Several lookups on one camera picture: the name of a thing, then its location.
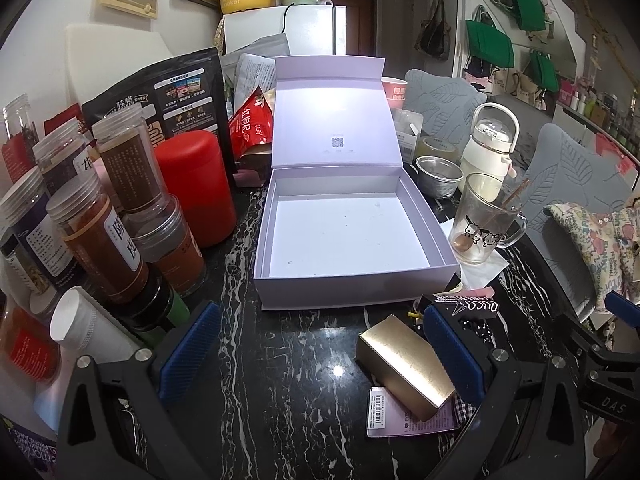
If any black PUCO box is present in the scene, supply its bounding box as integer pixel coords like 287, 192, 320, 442
434, 296, 499, 320

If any gold cardboard box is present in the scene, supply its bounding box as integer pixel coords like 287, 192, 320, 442
356, 315, 456, 420

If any purple eyes product box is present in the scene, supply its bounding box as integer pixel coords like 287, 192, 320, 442
367, 387, 457, 439

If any black white gingham scrunchie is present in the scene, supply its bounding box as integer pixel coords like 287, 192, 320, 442
452, 394, 476, 426

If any green labelled dark jar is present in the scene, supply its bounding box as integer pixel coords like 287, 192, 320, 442
116, 264, 191, 348

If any floral fabric cushion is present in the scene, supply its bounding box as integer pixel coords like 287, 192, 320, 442
546, 204, 639, 309

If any white tissue napkin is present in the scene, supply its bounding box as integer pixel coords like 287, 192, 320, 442
452, 250, 509, 290

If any white paper cup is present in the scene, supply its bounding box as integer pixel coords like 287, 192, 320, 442
49, 286, 140, 364

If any short orange jar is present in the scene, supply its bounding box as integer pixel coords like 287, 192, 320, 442
125, 195, 206, 296

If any orange peel labelled jar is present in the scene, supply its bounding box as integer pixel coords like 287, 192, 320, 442
47, 174, 149, 304

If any glass Hello Kitty mug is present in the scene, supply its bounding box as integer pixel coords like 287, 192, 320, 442
448, 172, 529, 266

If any grey leaf chair near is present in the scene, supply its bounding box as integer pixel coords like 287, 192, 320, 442
523, 124, 639, 320

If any grey leaf chair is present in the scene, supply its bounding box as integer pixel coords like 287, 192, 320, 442
523, 124, 639, 320
405, 70, 487, 148

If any tall brown spice jar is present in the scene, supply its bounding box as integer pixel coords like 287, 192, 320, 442
92, 103, 166, 214

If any small metal bowl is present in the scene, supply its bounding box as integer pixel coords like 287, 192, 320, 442
412, 155, 464, 200

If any lavender open gift box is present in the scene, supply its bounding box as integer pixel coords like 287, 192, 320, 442
254, 55, 459, 311

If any red cylindrical tin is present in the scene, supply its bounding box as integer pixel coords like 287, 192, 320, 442
154, 130, 236, 247

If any cream white kettle bottle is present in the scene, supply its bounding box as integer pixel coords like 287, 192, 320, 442
460, 102, 521, 202

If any white medicine box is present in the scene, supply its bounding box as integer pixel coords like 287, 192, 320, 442
392, 108, 424, 164

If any red snack bag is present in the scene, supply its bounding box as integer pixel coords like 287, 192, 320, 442
229, 87, 273, 160

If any grey leaf chair far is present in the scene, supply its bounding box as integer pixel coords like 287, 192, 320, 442
405, 70, 487, 148

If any black snack pouch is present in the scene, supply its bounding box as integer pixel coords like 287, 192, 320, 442
81, 48, 236, 178

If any pink paper cup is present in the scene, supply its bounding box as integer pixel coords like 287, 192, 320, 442
381, 77, 408, 110

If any green tote bag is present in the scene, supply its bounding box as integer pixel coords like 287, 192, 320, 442
465, 4, 515, 68

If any white refrigerator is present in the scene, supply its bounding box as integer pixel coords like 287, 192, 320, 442
224, 2, 346, 55

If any brown wooden door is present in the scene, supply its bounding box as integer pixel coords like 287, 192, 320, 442
331, 0, 376, 56

